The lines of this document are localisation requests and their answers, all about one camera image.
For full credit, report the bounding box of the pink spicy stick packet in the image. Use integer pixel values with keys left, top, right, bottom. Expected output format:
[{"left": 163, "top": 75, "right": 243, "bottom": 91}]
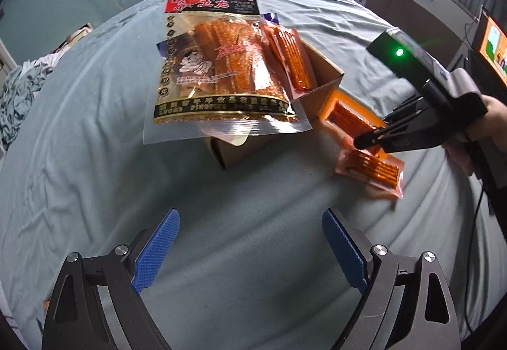
[{"left": 319, "top": 90, "right": 387, "bottom": 146}]

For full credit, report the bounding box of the large clear spicy strip bag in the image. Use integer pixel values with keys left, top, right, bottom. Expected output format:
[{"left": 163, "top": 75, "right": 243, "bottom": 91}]
[{"left": 144, "top": 0, "right": 293, "bottom": 144}]

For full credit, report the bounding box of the blue noodle snack bag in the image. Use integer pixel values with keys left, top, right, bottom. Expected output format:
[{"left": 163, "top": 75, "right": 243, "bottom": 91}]
[{"left": 262, "top": 13, "right": 279, "bottom": 25}]

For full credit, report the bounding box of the person right hand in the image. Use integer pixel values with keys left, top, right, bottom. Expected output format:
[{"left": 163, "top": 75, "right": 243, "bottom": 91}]
[{"left": 443, "top": 95, "right": 507, "bottom": 177}]

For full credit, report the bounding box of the laptop with bright screen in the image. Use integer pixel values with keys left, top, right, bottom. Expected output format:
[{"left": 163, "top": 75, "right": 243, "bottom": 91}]
[{"left": 472, "top": 5, "right": 506, "bottom": 92}]

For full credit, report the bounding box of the cardboard box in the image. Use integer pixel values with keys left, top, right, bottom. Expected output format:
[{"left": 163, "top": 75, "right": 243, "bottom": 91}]
[{"left": 204, "top": 40, "right": 344, "bottom": 171}]

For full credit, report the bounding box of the pink packet in box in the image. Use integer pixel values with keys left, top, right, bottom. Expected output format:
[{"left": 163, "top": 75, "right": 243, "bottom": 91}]
[{"left": 261, "top": 21, "right": 317, "bottom": 100}]

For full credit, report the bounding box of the light blue bed sheet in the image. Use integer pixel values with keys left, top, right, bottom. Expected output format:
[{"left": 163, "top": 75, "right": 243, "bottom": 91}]
[{"left": 1, "top": 0, "right": 506, "bottom": 349}]

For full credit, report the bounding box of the crumpled blue blanket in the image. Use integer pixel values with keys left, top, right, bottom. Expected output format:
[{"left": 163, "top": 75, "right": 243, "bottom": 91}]
[{"left": 1, "top": 53, "right": 61, "bottom": 151}]

